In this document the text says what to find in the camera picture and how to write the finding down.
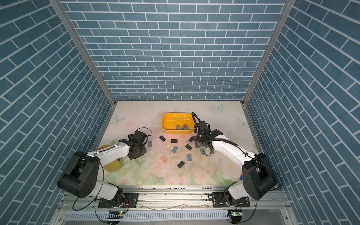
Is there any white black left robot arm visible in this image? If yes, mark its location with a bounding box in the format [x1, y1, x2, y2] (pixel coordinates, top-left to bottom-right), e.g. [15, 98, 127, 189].
[57, 130, 148, 200]

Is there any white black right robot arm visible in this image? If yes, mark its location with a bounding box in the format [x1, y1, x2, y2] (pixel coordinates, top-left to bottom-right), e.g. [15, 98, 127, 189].
[194, 121, 278, 205]

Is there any pink eraser bottom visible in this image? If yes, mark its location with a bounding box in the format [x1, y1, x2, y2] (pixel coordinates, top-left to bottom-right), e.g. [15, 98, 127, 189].
[160, 156, 168, 164]

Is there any light blue eraser centre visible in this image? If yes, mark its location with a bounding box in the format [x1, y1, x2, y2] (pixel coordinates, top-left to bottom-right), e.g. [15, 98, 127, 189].
[171, 146, 178, 153]

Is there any yellow plastic storage box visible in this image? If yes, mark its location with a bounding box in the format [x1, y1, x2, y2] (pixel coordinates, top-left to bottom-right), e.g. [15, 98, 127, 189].
[161, 112, 195, 134]

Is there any black eraser bottom centre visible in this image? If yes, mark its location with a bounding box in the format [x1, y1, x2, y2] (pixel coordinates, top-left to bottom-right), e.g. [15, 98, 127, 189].
[177, 161, 185, 169]

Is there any yellow cup of pens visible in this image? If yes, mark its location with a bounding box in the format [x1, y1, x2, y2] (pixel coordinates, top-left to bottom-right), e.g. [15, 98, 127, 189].
[95, 144, 124, 172]

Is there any left electronics board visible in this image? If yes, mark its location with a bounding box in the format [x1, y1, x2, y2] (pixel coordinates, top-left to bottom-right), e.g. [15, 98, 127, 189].
[106, 211, 124, 225]

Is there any electronics board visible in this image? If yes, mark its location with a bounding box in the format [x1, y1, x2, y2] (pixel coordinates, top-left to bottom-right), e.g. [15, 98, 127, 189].
[228, 210, 243, 225]
[106, 211, 124, 225]

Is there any right electronics board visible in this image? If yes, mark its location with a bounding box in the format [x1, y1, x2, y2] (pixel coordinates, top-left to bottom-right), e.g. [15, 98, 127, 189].
[228, 210, 243, 225]

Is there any aluminium mounting rail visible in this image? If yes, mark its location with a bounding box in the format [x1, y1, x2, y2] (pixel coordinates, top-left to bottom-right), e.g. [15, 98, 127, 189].
[57, 184, 290, 212]

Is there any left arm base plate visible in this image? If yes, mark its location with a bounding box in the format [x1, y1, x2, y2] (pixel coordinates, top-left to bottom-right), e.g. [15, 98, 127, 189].
[98, 193, 139, 209]

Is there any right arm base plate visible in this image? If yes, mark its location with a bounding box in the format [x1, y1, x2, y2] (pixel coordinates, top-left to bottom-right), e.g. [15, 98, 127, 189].
[208, 192, 250, 208]

